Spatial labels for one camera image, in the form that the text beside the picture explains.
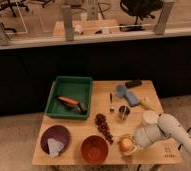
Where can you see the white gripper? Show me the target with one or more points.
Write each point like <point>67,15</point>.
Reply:
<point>143,136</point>

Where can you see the yellow red apple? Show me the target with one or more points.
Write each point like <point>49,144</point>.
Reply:
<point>125,142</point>

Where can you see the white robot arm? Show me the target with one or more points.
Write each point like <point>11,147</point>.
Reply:
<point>167,126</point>

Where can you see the white plastic cup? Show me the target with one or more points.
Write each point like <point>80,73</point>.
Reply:
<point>149,117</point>

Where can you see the small metal cup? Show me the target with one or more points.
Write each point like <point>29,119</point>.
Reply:
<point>124,111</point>

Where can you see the dark grape bunch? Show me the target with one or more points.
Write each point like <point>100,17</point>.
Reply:
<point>102,126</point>

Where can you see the metal fork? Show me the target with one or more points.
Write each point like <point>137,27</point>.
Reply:
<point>111,103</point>

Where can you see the orange bowl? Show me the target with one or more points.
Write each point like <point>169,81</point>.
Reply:
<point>94,149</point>

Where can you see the yellow banana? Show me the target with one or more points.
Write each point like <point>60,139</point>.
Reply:
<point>147,104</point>

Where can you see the blue sponge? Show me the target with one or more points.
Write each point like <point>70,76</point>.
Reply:
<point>132,99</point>

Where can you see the blue grey cloth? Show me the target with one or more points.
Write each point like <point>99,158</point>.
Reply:
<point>121,90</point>

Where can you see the black rectangular block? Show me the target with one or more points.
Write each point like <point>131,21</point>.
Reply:
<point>133,83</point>

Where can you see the purple plate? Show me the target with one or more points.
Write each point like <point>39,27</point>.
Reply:
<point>59,133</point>

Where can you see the green plastic tray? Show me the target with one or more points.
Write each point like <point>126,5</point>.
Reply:
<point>77,88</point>

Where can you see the grey folded cloth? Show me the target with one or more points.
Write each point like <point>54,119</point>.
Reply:
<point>55,147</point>

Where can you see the black office chair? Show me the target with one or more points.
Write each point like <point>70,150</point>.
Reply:
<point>141,8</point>

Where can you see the orange handled tool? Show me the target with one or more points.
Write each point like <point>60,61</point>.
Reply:
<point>72,104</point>

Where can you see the grey right post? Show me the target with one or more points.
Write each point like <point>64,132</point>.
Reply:
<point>160,27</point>

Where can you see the grey middle post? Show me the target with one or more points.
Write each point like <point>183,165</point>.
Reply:
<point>67,20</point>

